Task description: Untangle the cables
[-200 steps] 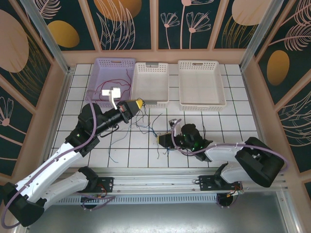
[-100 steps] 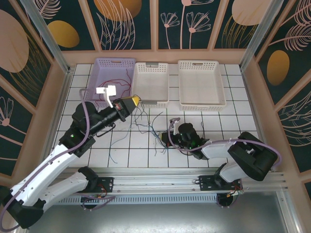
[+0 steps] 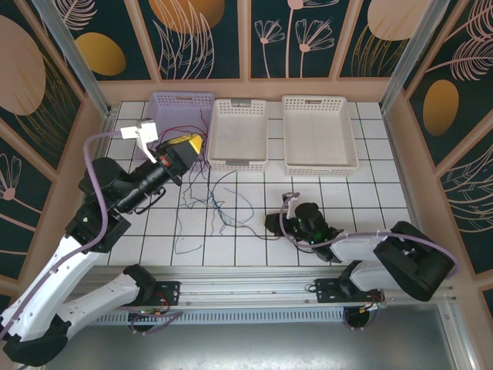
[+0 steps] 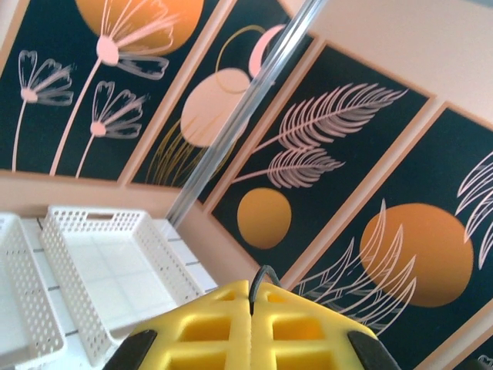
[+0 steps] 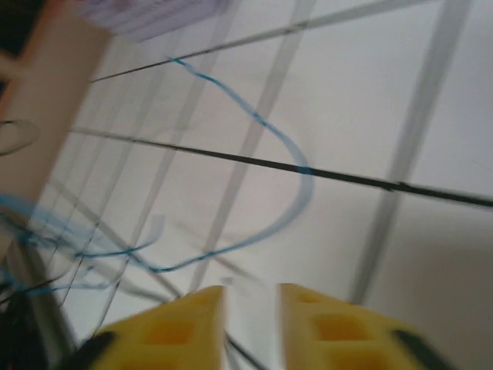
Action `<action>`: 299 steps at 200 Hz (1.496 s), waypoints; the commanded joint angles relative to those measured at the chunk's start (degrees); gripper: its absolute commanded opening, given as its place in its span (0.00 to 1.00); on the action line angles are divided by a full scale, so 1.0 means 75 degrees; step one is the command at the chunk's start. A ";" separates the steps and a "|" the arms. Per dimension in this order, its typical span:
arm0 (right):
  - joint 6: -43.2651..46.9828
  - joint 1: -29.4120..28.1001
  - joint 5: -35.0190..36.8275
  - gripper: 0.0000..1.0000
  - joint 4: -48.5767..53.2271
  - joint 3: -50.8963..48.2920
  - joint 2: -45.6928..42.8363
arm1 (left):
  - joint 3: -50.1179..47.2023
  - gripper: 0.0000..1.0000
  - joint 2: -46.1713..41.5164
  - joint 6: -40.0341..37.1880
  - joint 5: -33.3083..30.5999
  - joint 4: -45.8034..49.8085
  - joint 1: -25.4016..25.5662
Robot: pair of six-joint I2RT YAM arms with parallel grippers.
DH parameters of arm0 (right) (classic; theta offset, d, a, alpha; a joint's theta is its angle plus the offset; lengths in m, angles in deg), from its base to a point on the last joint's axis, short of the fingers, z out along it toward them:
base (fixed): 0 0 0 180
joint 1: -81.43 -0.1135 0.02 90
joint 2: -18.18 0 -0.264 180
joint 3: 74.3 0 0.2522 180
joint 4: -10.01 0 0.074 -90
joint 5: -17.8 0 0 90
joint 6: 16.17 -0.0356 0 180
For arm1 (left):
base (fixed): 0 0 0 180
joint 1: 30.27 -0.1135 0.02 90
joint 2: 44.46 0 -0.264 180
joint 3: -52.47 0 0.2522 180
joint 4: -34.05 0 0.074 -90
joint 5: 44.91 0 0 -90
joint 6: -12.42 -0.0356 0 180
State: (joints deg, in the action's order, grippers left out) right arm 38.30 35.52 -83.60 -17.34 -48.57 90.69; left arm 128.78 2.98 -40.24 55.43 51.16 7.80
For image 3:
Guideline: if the thin blue cable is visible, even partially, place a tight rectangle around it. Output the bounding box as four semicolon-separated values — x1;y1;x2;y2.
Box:
175;184;216;256
207;187;255;232

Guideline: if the purple perforated plastic basket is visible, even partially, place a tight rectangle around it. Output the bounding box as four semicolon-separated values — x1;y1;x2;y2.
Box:
134;90;216;173

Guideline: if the wide white perforated basket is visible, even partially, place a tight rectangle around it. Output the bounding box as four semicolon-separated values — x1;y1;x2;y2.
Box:
280;94;361;178

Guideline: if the white basket with grey handles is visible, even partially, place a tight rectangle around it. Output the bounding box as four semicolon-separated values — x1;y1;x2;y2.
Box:
206;98;270;173

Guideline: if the purple left arm hose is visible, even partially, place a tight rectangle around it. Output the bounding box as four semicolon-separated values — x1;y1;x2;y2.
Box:
0;130;186;335

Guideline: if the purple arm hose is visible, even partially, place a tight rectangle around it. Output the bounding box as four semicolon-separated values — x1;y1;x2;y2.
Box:
280;192;461;281
0;130;186;335

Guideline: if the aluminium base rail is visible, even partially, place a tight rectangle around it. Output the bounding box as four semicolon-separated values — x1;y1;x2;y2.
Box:
76;264;458;314

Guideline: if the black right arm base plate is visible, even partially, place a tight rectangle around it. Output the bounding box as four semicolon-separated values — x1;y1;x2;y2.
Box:
314;277;347;305

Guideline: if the slotted grey cable duct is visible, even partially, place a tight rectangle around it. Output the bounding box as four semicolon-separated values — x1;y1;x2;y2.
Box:
96;308;347;327

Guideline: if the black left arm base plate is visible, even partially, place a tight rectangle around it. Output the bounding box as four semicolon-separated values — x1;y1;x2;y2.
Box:
152;281;182;305

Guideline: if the aluminium frame post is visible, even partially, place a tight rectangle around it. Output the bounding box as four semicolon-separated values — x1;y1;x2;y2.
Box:
379;0;463;115
30;0;115;119

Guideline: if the purple right arm hose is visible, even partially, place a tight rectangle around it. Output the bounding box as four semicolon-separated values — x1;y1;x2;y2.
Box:
280;192;461;281

